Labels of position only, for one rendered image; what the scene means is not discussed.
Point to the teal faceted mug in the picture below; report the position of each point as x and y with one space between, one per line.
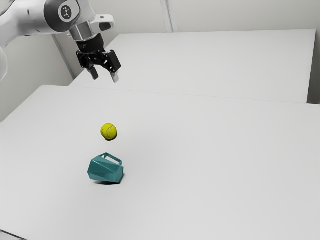
105 171

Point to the yellow tennis ball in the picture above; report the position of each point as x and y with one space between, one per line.
109 131

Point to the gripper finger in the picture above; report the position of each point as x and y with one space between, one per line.
93 72
113 65

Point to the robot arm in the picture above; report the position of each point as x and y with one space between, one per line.
30 17

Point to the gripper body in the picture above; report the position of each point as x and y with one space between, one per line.
90 46

